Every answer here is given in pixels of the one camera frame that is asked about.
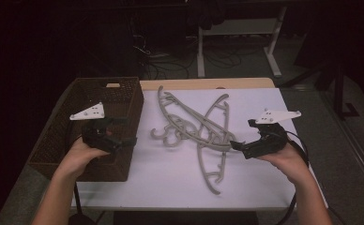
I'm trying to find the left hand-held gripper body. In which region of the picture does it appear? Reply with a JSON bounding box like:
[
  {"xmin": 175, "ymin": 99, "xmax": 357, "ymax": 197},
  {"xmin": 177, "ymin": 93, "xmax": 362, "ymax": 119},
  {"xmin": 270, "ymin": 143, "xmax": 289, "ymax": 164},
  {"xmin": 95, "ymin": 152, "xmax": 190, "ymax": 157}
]
[{"xmin": 69, "ymin": 101, "xmax": 124, "ymax": 155}]

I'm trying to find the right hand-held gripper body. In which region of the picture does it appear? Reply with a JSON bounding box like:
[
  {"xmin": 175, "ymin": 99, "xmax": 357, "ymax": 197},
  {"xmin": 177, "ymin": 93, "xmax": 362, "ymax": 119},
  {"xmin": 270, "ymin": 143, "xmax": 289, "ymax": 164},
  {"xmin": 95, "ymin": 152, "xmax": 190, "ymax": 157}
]
[{"xmin": 242, "ymin": 108, "xmax": 302, "ymax": 159}]

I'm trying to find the brown wicker basket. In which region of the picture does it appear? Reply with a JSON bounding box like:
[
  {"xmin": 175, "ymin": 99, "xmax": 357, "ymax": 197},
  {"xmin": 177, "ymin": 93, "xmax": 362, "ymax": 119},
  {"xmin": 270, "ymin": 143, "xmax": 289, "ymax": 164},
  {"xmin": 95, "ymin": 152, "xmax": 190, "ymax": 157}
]
[{"xmin": 26, "ymin": 76, "xmax": 145, "ymax": 183}]

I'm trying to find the grey plastic clothes hanger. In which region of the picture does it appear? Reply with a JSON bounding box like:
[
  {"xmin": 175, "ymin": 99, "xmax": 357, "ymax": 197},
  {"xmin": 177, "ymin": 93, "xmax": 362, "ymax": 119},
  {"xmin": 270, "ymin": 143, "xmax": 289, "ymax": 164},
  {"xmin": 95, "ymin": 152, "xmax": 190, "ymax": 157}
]
[
  {"xmin": 150, "ymin": 85, "xmax": 238, "ymax": 152},
  {"xmin": 163, "ymin": 91, "xmax": 246, "ymax": 153},
  {"xmin": 162, "ymin": 93, "xmax": 231, "ymax": 196}
]

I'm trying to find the person's left hand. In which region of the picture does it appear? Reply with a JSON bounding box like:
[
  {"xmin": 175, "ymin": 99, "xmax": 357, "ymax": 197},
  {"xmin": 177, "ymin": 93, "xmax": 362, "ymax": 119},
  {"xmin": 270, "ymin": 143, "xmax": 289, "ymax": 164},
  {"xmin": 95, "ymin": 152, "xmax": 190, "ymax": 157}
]
[{"xmin": 55, "ymin": 137, "xmax": 111, "ymax": 182}]

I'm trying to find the person's right hand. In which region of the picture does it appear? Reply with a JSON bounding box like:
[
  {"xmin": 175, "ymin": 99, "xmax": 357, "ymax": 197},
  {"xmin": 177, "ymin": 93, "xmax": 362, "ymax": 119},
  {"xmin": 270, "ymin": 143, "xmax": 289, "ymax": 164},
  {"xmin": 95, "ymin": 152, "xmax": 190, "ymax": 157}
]
[{"xmin": 258, "ymin": 143, "xmax": 311, "ymax": 186}]

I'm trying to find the black metal stand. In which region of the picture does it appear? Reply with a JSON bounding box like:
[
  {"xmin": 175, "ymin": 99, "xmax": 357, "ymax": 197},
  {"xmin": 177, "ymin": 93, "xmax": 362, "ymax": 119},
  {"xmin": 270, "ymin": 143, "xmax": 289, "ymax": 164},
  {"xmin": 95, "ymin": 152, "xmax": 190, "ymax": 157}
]
[{"xmin": 280, "ymin": 60, "xmax": 360, "ymax": 120}]

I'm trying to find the tangle of black floor cables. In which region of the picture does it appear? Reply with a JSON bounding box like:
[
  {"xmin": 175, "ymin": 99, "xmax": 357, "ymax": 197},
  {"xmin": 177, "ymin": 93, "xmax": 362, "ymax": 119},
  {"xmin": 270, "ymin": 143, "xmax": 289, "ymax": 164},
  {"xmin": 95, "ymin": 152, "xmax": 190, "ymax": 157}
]
[{"xmin": 132, "ymin": 31, "xmax": 265, "ymax": 80}]

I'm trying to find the white metal desk frame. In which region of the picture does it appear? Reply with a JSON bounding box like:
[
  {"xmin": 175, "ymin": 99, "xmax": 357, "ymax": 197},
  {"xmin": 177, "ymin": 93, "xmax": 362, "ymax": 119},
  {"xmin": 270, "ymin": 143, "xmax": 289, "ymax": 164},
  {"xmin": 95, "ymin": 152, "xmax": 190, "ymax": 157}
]
[{"xmin": 196, "ymin": 6, "xmax": 288, "ymax": 79}]

